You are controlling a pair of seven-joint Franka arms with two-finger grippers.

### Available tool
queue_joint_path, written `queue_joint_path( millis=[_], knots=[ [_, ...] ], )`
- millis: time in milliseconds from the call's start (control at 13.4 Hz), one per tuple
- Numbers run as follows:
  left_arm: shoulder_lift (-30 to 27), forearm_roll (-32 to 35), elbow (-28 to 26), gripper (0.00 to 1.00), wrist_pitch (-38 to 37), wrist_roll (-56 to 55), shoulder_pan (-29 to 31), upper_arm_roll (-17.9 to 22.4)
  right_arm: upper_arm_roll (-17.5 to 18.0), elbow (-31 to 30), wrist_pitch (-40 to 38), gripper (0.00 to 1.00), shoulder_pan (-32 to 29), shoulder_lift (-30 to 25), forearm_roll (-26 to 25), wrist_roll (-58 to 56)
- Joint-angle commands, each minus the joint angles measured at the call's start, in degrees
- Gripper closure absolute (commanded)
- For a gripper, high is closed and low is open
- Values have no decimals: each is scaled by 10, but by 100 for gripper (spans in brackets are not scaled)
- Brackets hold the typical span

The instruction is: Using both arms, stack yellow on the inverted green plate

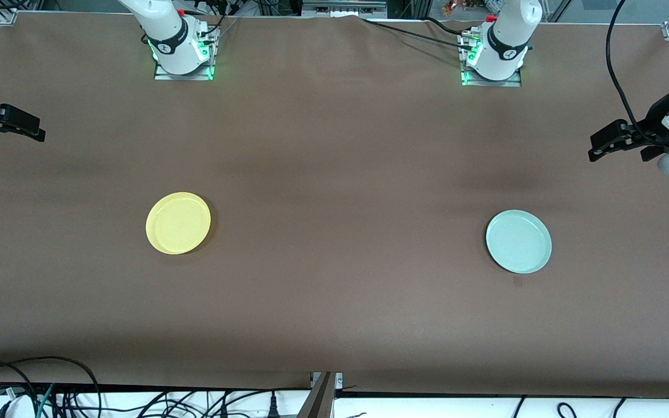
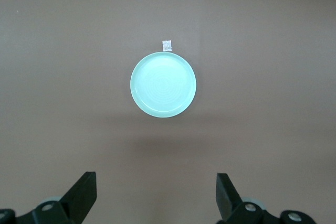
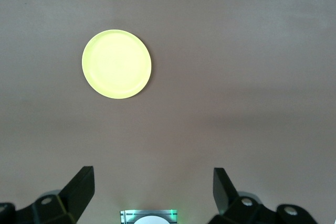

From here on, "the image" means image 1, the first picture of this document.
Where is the aluminium frame profile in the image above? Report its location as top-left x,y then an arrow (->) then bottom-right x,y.
297,372 -> 336,418

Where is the grey cable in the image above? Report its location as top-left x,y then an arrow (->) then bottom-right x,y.
207,16 -> 241,45

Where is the teal cable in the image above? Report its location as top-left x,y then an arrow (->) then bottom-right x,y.
37,383 -> 55,418

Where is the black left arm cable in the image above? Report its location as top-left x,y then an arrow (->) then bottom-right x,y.
606,0 -> 669,149

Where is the brown table cover sheet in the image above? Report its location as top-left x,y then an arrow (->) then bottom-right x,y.
0,12 -> 669,401

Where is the white shelf board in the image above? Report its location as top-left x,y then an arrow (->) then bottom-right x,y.
0,386 -> 669,418

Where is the orange toy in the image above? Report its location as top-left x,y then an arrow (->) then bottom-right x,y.
442,0 -> 486,15

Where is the pale green round plate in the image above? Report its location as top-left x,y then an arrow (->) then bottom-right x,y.
485,210 -> 553,275

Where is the silver power strip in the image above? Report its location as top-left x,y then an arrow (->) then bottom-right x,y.
303,0 -> 387,18

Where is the yellow round plate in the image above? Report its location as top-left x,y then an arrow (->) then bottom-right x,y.
145,192 -> 212,255

